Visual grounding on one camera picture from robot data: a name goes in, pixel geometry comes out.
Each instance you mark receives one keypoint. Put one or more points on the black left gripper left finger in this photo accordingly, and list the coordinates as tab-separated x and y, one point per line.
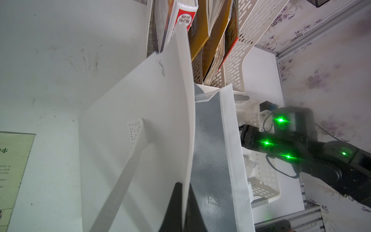
173	217

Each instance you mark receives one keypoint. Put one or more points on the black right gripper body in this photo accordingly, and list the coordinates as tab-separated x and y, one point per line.
268	143

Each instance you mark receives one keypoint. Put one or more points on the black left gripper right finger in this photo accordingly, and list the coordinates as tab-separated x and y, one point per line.
194	221

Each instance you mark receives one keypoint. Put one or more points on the white insulated delivery bag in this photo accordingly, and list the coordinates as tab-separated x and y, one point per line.
155	128

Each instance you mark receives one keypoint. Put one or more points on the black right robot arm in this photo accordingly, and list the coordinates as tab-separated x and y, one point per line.
341	165

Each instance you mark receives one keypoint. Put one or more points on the white perforated plastic tray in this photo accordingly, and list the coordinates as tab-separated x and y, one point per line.
263	180

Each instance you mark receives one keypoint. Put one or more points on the colourful history book in organizer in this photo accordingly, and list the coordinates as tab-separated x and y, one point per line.
231	32

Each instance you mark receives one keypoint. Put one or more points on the yellow book in organizer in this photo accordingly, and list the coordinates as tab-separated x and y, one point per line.
207	30

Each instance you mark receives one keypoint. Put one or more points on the white perforated file organizer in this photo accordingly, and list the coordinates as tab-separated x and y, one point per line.
254	18

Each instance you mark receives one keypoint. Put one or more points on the red white thick book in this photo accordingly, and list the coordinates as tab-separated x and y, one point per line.
169	13

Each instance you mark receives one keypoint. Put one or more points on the green children's history book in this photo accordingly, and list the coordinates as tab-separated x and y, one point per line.
15	151

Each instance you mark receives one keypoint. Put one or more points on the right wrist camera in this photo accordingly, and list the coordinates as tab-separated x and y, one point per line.
265	110

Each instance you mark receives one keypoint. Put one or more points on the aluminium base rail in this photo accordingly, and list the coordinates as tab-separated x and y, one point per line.
308	220

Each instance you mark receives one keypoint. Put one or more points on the black mesh wall basket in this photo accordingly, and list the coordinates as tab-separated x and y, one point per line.
318	3

